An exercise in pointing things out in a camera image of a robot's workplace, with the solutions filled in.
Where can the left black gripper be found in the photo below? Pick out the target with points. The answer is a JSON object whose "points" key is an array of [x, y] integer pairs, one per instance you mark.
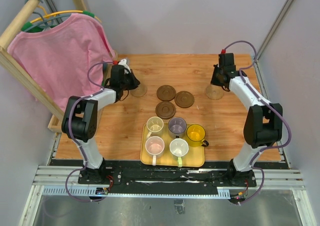
{"points": [[132, 81]]}

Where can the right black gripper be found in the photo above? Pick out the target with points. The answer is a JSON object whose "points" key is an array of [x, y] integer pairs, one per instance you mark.
{"points": [[216, 77]]}

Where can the woven rattan coaster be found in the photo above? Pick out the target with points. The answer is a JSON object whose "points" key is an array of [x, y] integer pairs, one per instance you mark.
{"points": [[214, 92], [139, 91]]}

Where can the brown coaster top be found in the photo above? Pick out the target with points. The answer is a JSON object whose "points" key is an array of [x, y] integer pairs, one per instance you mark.
{"points": [[166, 93]]}

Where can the brown coaster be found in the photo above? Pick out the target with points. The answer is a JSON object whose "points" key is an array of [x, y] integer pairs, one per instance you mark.
{"points": [[165, 110], [166, 93], [184, 99]]}

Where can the brown coaster bottom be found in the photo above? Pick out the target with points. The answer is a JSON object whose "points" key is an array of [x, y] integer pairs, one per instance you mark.
{"points": [[165, 110]]}

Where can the yellow transparent mug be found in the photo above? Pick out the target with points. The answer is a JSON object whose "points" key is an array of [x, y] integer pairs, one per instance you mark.
{"points": [[196, 136]]}

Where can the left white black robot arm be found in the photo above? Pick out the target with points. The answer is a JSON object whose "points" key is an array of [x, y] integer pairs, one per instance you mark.
{"points": [[80, 120]]}

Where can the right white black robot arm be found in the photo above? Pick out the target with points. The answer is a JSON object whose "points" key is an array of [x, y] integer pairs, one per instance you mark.
{"points": [[263, 125]]}

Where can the pink t-shirt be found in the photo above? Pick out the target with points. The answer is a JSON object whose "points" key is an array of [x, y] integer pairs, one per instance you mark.
{"points": [[63, 60]]}

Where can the cream mug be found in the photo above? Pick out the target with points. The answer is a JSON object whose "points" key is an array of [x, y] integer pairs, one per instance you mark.
{"points": [[155, 127]]}

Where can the purple mug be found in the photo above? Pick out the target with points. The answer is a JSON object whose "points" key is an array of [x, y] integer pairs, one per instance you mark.
{"points": [[177, 127]]}

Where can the pink mug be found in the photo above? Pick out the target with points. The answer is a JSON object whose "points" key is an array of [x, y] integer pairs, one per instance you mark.
{"points": [[155, 147]]}

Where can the yellow hanger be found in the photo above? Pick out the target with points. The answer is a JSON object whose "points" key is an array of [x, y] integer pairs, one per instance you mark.
{"points": [[81, 7]]}

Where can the grey-green hanger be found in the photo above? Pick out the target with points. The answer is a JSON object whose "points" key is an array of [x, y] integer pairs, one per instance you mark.
{"points": [[43, 24]]}

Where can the wooden clothes rack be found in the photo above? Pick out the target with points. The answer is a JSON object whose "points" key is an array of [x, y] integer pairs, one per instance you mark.
{"points": [[15, 68]]}

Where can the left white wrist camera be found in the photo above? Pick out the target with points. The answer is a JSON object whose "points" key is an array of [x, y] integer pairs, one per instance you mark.
{"points": [[125, 62]]}

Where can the white green-handled mug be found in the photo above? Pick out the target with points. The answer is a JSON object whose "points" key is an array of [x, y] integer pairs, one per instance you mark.
{"points": [[179, 148]]}

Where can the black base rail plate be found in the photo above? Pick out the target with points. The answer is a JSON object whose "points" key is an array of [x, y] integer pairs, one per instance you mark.
{"points": [[136, 178]]}

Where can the aluminium frame rails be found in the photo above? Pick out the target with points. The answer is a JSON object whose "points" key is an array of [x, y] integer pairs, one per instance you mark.
{"points": [[269, 179]]}

